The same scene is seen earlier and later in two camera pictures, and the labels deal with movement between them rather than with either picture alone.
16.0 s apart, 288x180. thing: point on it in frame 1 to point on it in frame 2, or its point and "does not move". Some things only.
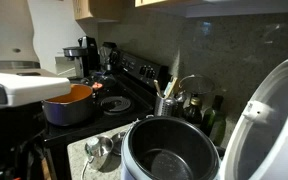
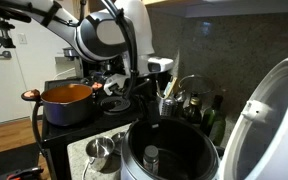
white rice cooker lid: x=265 y=140 does not move
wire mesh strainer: x=197 y=84 does not move
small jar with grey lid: x=93 y=146 to x=151 y=159
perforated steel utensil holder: x=166 y=107 does not move
